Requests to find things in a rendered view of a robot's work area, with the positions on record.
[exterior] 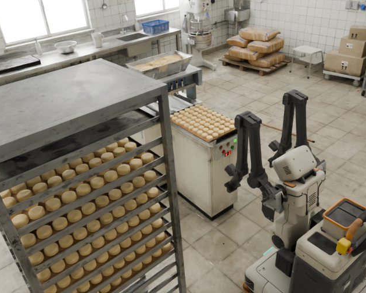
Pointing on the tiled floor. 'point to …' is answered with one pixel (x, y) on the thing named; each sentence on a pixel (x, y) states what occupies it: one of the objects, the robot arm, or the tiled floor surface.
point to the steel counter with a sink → (86, 50)
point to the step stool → (308, 56)
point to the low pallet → (254, 65)
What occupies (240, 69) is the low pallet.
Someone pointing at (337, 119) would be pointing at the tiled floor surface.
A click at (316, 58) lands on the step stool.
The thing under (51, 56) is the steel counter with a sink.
